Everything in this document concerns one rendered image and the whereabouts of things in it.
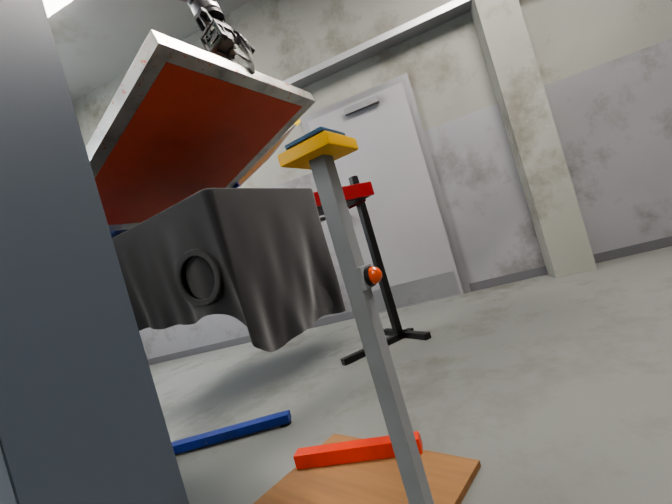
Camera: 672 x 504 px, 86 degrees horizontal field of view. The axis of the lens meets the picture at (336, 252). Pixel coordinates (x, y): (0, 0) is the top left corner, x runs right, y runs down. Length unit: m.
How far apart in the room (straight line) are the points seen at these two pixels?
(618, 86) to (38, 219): 3.92
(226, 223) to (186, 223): 0.11
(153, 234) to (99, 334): 0.57
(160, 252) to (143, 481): 0.63
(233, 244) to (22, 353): 0.52
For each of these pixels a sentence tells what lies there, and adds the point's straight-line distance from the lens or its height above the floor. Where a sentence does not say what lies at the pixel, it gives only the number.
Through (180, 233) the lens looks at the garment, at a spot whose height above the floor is 0.87.
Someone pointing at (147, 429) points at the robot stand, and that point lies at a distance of 0.59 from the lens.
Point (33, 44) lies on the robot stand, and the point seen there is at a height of 1.09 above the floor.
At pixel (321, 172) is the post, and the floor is 0.89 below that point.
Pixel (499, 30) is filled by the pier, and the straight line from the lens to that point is 3.71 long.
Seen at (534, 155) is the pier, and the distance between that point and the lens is 3.46.
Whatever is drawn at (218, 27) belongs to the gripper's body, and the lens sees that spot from 1.15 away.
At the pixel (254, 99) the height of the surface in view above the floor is 1.22.
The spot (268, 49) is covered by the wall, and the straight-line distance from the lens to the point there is 4.45.
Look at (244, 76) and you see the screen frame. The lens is 1.09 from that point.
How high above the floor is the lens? 0.72
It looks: level
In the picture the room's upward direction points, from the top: 16 degrees counter-clockwise
